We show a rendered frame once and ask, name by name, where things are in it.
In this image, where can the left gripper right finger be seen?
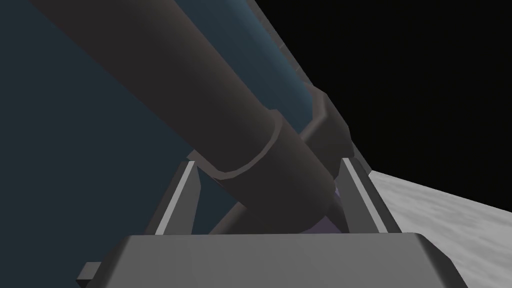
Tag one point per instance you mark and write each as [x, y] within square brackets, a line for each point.
[362, 200]

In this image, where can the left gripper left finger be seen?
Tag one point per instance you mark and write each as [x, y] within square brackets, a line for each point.
[180, 200]

